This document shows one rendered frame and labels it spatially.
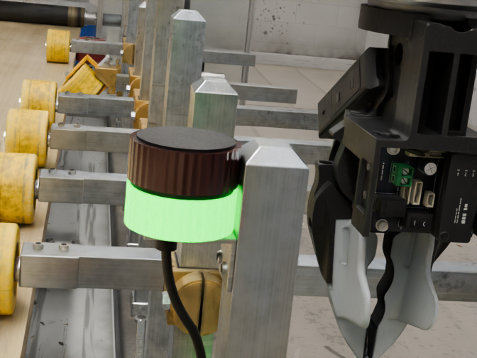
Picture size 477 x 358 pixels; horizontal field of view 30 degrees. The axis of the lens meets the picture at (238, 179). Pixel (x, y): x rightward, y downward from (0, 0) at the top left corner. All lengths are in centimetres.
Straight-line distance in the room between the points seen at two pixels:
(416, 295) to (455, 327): 275
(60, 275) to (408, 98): 42
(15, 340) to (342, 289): 33
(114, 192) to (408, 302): 55
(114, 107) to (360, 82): 103
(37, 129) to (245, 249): 80
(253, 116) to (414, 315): 104
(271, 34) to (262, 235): 904
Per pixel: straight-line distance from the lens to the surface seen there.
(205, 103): 71
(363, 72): 51
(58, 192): 103
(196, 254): 75
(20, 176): 101
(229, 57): 228
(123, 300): 136
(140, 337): 123
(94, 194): 103
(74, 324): 147
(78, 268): 79
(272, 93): 180
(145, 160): 46
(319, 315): 318
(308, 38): 959
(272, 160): 47
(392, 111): 49
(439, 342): 314
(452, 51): 46
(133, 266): 79
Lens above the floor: 124
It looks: 15 degrees down
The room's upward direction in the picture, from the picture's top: 6 degrees clockwise
